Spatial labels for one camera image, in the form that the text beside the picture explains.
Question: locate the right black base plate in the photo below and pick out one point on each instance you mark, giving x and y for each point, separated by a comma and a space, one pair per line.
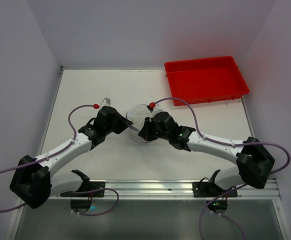
205, 188

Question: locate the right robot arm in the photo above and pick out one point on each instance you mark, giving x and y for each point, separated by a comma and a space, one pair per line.
252, 161

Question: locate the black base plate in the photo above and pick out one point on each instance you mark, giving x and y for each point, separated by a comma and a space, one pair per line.
82, 202
205, 188

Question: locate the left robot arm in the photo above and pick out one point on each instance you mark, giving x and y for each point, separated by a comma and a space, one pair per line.
33, 180

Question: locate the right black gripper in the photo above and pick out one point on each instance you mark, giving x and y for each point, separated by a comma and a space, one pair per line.
147, 130

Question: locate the red plastic tray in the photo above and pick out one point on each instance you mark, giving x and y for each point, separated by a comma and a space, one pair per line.
205, 80

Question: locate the aluminium mounting rail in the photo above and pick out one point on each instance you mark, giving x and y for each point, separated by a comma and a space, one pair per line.
179, 190

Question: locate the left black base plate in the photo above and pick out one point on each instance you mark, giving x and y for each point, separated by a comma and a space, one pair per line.
82, 202

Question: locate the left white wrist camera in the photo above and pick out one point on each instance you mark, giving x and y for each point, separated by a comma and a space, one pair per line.
105, 102

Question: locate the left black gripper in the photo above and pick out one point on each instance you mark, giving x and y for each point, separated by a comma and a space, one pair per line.
119, 122

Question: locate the white mesh laundry bag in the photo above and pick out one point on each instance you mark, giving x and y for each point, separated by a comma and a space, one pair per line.
137, 115

